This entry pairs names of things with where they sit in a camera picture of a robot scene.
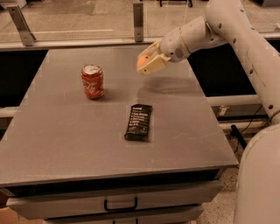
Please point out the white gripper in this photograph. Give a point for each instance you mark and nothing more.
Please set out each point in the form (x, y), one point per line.
(171, 46)

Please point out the black rxbar chocolate wrapper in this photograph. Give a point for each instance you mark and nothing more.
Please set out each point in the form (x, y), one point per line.
(139, 123)

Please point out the orange fruit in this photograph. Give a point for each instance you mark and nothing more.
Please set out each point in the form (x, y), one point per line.
(142, 60)

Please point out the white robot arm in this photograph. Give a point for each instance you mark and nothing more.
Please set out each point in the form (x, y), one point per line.
(226, 22)

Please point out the red coca-cola can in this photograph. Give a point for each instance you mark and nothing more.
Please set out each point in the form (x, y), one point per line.
(92, 80)

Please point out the black bar on floor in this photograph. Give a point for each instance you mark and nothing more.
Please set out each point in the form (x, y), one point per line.
(236, 133)

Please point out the grey lower drawer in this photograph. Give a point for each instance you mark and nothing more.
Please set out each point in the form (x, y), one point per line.
(164, 215)

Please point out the grey drawer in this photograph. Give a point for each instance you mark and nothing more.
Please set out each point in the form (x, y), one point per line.
(81, 203)
(164, 215)

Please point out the grey upper drawer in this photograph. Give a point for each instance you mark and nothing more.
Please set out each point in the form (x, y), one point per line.
(81, 203)

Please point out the middle metal railing bracket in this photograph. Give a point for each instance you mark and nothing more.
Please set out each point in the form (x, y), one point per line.
(138, 16)

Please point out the metal railing bracket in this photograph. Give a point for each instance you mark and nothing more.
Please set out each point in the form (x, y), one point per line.
(138, 16)
(25, 34)

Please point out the white horizontal rail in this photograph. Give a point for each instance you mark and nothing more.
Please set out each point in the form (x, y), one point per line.
(233, 100)

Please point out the left metal railing bracket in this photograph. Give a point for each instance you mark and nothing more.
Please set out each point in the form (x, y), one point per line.
(25, 34)

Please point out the black drawer handle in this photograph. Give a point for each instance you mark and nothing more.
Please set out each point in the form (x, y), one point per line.
(120, 206)

